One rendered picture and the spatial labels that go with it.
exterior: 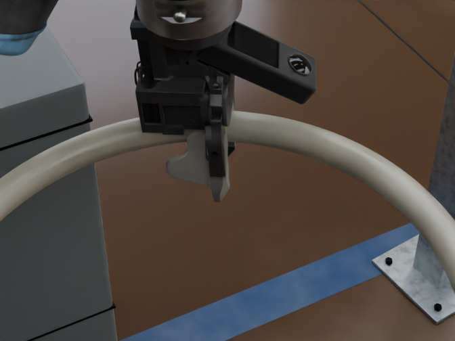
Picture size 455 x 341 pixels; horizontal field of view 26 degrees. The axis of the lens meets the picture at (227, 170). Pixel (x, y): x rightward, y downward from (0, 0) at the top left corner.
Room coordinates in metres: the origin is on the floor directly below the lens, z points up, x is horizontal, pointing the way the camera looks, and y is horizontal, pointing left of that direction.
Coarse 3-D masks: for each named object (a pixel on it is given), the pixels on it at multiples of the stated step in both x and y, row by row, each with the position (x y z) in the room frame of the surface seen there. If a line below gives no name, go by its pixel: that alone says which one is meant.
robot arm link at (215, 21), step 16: (144, 0) 0.68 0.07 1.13; (160, 0) 0.67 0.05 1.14; (192, 0) 0.66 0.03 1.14; (208, 0) 0.67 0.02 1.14; (224, 0) 0.68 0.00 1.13; (240, 0) 0.70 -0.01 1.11; (144, 16) 0.68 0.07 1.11; (160, 16) 0.67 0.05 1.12; (176, 16) 0.66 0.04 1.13; (192, 16) 0.67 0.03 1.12; (208, 16) 0.67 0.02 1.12; (224, 16) 0.68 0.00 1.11; (160, 32) 0.67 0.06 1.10; (176, 32) 0.67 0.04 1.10; (192, 32) 0.67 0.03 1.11; (208, 32) 0.67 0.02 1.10
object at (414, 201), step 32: (128, 128) 0.70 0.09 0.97; (256, 128) 0.70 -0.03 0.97; (288, 128) 0.70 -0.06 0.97; (320, 128) 0.70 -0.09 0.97; (32, 160) 0.67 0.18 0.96; (64, 160) 0.67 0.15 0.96; (96, 160) 0.68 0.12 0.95; (320, 160) 0.67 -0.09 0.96; (352, 160) 0.66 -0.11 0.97; (384, 160) 0.65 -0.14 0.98; (0, 192) 0.63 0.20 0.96; (32, 192) 0.64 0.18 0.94; (384, 192) 0.62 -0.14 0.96; (416, 192) 0.61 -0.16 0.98; (416, 224) 0.59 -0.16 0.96; (448, 224) 0.57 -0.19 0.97; (448, 256) 0.54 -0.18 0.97
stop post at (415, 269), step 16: (448, 96) 1.36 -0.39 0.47; (448, 112) 1.36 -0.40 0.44; (448, 128) 1.35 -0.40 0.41; (448, 144) 1.34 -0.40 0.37; (448, 160) 1.34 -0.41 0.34; (432, 176) 1.36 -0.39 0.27; (448, 176) 1.33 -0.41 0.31; (432, 192) 1.36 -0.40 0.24; (448, 192) 1.32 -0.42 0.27; (448, 208) 1.32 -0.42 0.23; (416, 240) 1.44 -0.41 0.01; (384, 256) 1.39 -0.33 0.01; (400, 256) 1.39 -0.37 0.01; (416, 256) 1.36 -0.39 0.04; (432, 256) 1.33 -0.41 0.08; (384, 272) 1.35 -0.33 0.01; (400, 272) 1.35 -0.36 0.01; (416, 272) 1.35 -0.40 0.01; (432, 272) 1.32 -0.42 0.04; (400, 288) 1.31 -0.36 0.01; (416, 288) 1.31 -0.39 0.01; (432, 288) 1.31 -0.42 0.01; (448, 288) 1.31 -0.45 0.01; (416, 304) 1.27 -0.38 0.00; (432, 304) 1.26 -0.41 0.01; (448, 304) 1.26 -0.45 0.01; (432, 320) 1.23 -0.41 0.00
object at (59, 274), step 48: (48, 48) 0.99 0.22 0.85; (0, 96) 0.90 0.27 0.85; (48, 96) 0.90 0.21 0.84; (0, 144) 0.87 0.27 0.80; (48, 144) 0.90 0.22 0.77; (48, 192) 0.89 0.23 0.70; (96, 192) 0.92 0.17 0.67; (0, 240) 0.86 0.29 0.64; (48, 240) 0.89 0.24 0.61; (96, 240) 0.92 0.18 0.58; (0, 288) 0.85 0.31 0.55; (48, 288) 0.88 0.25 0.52; (96, 288) 0.91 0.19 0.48; (0, 336) 0.85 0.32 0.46; (48, 336) 0.88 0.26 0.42; (96, 336) 0.91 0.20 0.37
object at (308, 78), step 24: (240, 24) 0.73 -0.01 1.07; (216, 48) 0.69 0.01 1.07; (240, 48) 0.70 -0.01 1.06; (264, 48) 0.72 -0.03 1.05; (288, 48) 0.73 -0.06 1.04; (240, 72) 0.69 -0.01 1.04; (264, 72) 0.69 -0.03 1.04; (288, 72) 0.70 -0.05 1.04; (312, 72) 0.71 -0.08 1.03; (288, 96) 0.69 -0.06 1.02
